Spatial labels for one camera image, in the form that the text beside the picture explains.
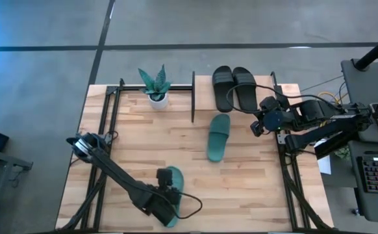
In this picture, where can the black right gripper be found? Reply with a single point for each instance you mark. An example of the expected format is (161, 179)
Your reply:
(269, 104)

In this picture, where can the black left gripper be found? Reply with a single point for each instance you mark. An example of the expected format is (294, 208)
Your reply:
(163, 208)

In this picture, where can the black rubber slide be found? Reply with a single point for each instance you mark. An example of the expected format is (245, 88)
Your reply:
(245, 94)
(223, 87)

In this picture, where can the green rubber slide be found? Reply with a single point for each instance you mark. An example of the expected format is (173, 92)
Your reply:
(180, 182)
(218, 136)

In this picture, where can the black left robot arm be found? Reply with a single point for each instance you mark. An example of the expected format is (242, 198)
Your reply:
(117, 175)

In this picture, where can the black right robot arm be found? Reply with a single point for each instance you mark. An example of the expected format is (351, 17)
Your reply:
(322, 133)

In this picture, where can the wooden shelf board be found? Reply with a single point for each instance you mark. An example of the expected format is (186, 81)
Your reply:
(205, 94)

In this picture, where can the white paper sheet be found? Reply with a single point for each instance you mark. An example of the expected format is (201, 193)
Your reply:
(324, 165)

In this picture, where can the grey desk top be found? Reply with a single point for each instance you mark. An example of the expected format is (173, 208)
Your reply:
(364, 84)
(377, 204)

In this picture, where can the potted succulent in white pot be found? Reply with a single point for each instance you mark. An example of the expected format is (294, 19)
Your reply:
(158, 94)

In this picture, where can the thick black pole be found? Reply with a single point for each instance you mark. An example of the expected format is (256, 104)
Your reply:
(374, 52)

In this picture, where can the black metal stand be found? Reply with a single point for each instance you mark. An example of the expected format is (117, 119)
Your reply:
(0, 159)

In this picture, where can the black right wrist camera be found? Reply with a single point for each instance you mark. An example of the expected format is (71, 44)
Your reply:
(256, 128)

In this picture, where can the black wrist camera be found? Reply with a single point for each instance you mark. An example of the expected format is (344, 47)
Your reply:
(256, 128)
(164, 177)

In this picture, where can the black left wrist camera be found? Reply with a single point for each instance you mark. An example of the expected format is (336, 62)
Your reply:
(164, 177)

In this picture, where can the black shelf post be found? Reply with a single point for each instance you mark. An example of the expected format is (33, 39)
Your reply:
(193, 97)

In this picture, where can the black metal table frame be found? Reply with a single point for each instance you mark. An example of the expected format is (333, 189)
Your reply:
(297, 188)
(111, 107)

